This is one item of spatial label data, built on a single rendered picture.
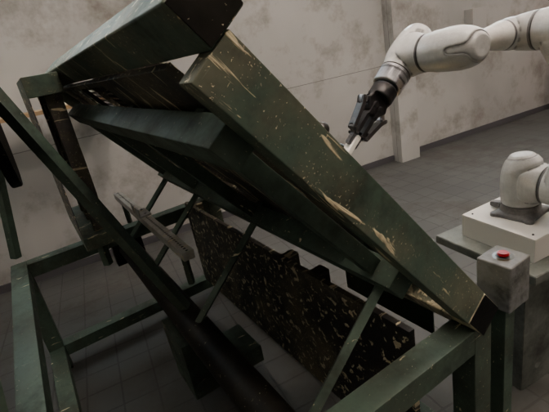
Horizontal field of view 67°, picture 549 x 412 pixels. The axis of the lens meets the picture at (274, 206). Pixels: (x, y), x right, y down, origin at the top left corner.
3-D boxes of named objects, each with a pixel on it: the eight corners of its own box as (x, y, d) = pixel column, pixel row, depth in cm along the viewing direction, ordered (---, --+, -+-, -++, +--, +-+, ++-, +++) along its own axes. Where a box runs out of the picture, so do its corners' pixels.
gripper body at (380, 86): (388, 78, 113) (371, 105, 112) (403, 97, 118) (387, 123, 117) (368, 78, 119) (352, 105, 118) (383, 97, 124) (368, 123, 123)
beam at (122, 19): (212, 52, 65) (247, 2, 66) (160, 2, 59) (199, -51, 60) (60, 87, 245) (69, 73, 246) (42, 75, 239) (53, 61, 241)
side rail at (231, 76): (468, 324, 126) (484, 293, 127) (190, 82, 64) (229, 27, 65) (450, 315, 131) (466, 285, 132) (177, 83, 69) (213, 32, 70)
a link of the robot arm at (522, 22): (487, 17, 144) (527, 11, 132) (517, 11, 152) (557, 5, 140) (486, 56, 148) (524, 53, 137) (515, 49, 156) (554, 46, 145)
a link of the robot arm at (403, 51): (372, 60, 121) (408, 55, 110) (398, 20, 123) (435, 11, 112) (391, 85, 127) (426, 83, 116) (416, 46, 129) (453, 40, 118)
